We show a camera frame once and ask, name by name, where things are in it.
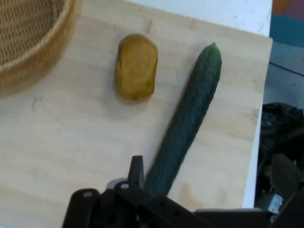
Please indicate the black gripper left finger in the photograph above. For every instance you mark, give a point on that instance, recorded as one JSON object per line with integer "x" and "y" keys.
{"x": 111, "y": 209}

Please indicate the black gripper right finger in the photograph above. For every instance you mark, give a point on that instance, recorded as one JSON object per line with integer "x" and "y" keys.
{"x": 291, "y": 211}

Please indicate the long dark green cucumber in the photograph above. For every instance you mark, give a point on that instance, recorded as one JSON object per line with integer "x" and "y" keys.
{"x": 192, "y": 114}

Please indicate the black plastic bag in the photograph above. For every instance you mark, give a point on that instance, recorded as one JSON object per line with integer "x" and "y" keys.
{"x": 280, "y": 128}

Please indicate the light wooden cutting board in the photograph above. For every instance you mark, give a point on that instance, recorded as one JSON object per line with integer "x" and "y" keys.
{"x": 71, "y": 133}

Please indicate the yellow-brown potato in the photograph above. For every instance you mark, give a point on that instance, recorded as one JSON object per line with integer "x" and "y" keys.
{"x": 136, "y": 69}

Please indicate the blue and orange panel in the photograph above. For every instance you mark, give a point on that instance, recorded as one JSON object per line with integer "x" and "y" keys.
{"x": 288, "y": 23}

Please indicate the woven wicker basket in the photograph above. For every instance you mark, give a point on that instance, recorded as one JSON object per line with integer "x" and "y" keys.
{"x": 26, "y": 40}

